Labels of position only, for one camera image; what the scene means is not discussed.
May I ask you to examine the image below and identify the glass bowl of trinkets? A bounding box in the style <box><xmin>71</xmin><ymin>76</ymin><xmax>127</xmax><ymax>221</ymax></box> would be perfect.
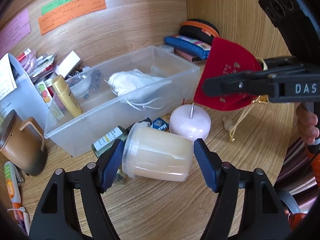
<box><xmin>67</xmin><ymin>69</ymin><xmax>103</xmax><ymax>99</ymax></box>

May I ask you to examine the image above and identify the right hand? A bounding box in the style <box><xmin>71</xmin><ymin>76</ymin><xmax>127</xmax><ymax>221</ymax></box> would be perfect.
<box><xmin>296</xmin><ymin>104</ymin><xmax>319</xmax><ymax>145</ymax></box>

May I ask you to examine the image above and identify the gold lotion bottle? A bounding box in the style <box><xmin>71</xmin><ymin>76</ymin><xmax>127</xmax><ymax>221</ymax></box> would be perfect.
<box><xmin>52</xmin><ymin>75</ymin><xmax>82</xmax><ymax>118</ymax></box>

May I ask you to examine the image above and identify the stack of booklets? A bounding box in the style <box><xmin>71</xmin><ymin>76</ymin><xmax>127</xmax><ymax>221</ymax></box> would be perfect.
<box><xmin>29</xmin><ymin>54</ymin><xmax>56</xmax><ymax>82</ymax></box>

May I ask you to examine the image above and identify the cream candle jar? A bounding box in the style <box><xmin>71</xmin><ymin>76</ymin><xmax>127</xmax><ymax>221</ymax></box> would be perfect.
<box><xmin>121</xmin><ymin>122</ymin><xmax>193</xmax><ymax>181</ymax></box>

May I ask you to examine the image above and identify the sticker sheet with characters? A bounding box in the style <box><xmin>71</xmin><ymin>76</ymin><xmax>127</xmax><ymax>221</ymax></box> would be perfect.
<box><xmin>35</xmin><ymin>81</ymin><xmax>64</xmax><ymax>120</ymax></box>

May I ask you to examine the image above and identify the pink item in bag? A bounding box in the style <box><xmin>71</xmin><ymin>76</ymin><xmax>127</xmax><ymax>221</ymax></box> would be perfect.
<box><xmin>21</xmin><ymin>50</ymin><xmax>37</xmax><ymax>74</ymax></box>

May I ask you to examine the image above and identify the orange sticky note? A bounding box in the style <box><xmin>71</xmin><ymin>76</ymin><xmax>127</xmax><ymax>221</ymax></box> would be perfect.
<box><xmin>38</xmin><ymin>0</ymin><xmax>107</xmax><ymax>35</ymax></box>

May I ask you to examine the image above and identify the blue colourful pouch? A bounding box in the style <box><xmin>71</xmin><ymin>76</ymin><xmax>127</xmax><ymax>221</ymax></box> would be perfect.
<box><xmin>164</xmin><ymin>35</ymin><xmax>211</xmax><ymax>60</ymax></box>

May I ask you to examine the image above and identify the white cloth pouch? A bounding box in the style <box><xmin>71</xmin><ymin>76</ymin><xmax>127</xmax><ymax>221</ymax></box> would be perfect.
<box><xmin>104</xmin><ymin>69</ymin><xmax>167</xmax><ymax>111</ymax></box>

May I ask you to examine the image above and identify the white paper sheet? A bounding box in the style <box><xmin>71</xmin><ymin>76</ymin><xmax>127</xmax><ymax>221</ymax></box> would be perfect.
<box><xmin>0</xmin><ymin>54</ymin><xmax>17</xmax><ymax>100</ymax></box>

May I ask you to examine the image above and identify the small white round case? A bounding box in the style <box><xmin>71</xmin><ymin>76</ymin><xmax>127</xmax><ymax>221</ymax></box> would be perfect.
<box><xmin>158</xmin><ymin>44</ymin><xmax>175</xmax><ymax>54</ymax></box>

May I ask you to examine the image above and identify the white file holder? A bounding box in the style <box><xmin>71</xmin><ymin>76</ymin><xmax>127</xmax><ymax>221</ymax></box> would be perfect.
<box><xmin>1</xmin><ymin>53</ymin><xmax>49</xmax><ymax>128</ymax></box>

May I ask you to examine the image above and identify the black orange zip case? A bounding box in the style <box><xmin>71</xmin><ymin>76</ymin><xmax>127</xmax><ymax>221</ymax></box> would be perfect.
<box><xmin>179</xmin><ymin>18</ymin><xmax>220</xmax><ymax>45</ymax></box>

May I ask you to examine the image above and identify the pink wallet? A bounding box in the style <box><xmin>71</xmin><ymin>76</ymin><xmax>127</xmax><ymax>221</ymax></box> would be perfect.
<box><xmin>175</xmin><ymin>48</ymin><xmax>204</xmax><ymax>63</ymax></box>

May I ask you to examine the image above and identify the green sticky note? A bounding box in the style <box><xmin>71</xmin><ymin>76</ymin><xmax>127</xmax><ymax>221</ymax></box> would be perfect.
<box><xmin>41</xmin><ymin>0</ymin><xmax>90</xmax><ymax>16</ymax></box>

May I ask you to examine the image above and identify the clear plastic storage bin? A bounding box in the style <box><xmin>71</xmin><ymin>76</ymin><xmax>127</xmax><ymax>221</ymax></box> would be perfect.
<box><xmin>44</xmin><ymin>46</ymin><xmax>200</xmax><ymax>157</ymax></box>

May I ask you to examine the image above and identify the dark green pump bottle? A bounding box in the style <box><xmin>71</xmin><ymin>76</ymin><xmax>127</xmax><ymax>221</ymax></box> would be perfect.
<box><xmin>91</xmin><ymin>118</ymin><xmax>152</xmax><ymax>184</ymax></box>

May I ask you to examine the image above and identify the red drawstring pouch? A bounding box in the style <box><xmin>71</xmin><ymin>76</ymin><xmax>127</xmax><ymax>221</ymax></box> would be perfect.
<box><xmin>194</xmin><ymin>37</ymin><xmax>263</xmax><ymax>111</ymax></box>

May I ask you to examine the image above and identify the blue Max staples box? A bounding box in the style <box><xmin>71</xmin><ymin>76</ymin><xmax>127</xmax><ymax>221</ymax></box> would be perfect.
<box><xmin>152</xmin><ymin>118</ymin><xmax>169</xmax><ymax>131</ymax></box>

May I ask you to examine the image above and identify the white rectangular box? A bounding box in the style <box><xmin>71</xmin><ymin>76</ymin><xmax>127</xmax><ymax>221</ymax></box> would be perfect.
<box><xmin>55</xmin><ymin>51</ymin><xmax>82</xmax><ymax>78</ymax></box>

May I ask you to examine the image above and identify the orange white tube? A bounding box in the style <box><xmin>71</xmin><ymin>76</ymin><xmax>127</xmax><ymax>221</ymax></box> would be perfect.
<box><xmin>4</xmin><ymin>161</ymin><xmax>23</xmax><ymax>208</ymax></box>

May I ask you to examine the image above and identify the pink round box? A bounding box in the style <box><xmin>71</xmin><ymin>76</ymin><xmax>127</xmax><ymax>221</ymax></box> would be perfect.
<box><xmin>169</xmin><ymin>103</ymin><xmax>211</xmax><ymax>141</ymax></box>

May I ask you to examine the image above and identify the red white tube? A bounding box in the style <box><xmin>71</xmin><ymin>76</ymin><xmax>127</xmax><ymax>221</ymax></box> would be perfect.
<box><xmin>17</xmin><ymin>48</ymin><xmax>31</xmax><ymax>62</ymax></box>

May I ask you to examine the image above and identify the gourd charm with cord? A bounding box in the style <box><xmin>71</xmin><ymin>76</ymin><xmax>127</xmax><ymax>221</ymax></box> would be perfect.
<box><xmin>222</xmin><ymin>100</ymin><xmax>268</xmax><ymax>142</ymax></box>

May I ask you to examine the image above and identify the brown mug with lid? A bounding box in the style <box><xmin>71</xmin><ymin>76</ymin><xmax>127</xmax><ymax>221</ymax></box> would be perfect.
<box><xmin>1</xmin><ymin>110</ymin><xmax>47</xmax><ymax>176</ymax></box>

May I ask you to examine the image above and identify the pink sticky note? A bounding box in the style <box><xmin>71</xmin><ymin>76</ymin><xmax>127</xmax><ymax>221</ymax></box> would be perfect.
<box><xmin>1</xmin><ymin>9</ymin><xmax>31</xmax><ymax>57</ymax></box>

